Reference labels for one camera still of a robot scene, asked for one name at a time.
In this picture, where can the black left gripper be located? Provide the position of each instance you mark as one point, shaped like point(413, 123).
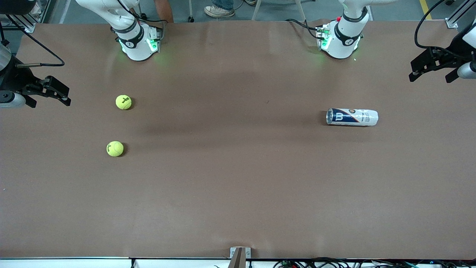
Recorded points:
point(456, 53)

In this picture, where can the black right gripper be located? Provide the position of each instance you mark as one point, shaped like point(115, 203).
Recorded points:
point(15, 79)

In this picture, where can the yellow tennis ball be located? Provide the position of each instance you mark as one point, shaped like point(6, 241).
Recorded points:
point(123, 102)
point(115, 149)

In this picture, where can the clear tennis ball can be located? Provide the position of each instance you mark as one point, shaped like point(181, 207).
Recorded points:
point(351, 117)

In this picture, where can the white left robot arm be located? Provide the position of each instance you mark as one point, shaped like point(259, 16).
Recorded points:
point(342, 41)

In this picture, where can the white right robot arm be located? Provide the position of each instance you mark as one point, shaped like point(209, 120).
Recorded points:
point(135, 48)

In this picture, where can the clear plastic bag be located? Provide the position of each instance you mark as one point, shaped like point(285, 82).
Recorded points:
point(39, 9)

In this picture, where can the chair leg with caster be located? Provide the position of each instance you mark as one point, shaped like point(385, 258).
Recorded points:
point(190, 18)
point(142, 16)

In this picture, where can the bare person leg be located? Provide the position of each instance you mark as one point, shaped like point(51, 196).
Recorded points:
point(164, 10)

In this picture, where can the white metal stand leg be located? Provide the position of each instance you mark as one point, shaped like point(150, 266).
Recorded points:
point(302, 11)
point(256, 11)

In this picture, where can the beige canvas sneaker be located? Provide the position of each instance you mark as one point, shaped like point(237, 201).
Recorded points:
point(250, 2)
point(217, 12)

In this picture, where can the blue jeans leg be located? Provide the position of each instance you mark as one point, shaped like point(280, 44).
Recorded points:
point(223, 3)

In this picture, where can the brown table cover sheet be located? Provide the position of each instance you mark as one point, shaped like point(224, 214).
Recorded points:
point(238, 186)

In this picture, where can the white table edge rail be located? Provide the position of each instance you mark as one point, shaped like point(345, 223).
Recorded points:
point(74, 263)

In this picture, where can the small metal bracket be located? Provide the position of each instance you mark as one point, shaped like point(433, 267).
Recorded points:
point(233, 253)

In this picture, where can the brown wooden post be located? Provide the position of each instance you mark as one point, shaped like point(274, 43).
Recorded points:
point(238, 260)

